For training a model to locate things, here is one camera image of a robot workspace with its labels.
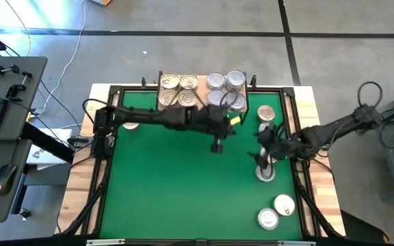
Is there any small black knob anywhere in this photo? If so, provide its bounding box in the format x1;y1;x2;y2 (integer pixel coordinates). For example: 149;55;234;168
18;207;32;221

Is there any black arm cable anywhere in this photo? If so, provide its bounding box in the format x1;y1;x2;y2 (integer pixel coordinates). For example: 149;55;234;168
356;81;384;107
81;98;122;120

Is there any white floor cable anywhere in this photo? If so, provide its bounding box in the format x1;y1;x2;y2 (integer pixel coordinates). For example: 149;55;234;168
41;0;88;115

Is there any green table mat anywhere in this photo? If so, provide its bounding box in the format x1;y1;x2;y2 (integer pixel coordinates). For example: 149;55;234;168
99;89;304;241

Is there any white cardboard box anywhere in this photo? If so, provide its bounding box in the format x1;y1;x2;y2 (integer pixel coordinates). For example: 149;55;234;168
25;128;75;172

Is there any wooden shelf with black legs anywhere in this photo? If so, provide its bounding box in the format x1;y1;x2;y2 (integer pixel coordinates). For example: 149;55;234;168
141;70;258;126

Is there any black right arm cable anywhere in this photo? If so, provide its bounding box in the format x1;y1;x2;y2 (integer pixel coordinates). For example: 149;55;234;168
356;81;384;107

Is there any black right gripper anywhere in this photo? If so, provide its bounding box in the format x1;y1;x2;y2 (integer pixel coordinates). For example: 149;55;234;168
249;124;300;179

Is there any long black floor tape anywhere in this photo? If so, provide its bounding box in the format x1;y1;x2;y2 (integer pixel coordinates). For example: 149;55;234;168
0;27;394;39

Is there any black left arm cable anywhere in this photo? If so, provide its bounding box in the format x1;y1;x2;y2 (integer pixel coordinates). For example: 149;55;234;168
81;98;122;120

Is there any short black floor tape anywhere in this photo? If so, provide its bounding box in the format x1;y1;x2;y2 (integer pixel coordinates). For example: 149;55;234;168
278;0;302;86

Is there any black connector box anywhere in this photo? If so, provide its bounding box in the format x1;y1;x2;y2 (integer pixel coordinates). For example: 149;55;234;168
66;135;94;148

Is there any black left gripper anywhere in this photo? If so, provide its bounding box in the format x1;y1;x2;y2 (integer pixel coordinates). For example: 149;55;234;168
189;105;235;154

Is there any silver metal bracket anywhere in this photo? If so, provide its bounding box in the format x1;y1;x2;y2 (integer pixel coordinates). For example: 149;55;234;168
86;238;127;246
278;240;317;246

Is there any black metal rig frame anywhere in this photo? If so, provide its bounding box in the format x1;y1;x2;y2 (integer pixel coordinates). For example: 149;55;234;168
55;83;347;246

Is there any pale yellow floor cable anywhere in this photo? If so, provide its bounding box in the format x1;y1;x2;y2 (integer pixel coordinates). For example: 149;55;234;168
4;0;33;57

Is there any dark grey desk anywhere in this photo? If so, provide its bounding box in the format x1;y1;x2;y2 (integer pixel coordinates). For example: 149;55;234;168
0;55;49;223

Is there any black computer mouse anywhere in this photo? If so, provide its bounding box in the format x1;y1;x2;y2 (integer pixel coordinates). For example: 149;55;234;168
0;163;19;197

